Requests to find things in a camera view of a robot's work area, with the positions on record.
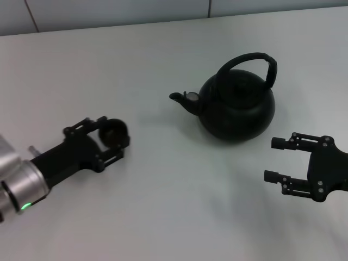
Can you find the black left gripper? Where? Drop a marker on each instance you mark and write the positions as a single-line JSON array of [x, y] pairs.
[[73, 155]]

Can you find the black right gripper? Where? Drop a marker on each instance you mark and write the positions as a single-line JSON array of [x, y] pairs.
[[329, 171]]

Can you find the black round teapot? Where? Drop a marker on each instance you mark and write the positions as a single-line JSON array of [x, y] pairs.
[[236, 111]]

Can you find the dark brown teacup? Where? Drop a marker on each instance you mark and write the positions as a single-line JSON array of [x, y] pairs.
[[112, 133]]

